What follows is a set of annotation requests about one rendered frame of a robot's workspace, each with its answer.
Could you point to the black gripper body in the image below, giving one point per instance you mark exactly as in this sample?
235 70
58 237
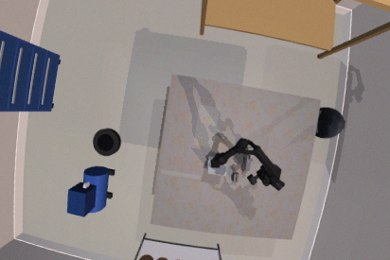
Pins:
253 179

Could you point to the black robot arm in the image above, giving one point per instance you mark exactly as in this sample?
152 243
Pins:
272 173

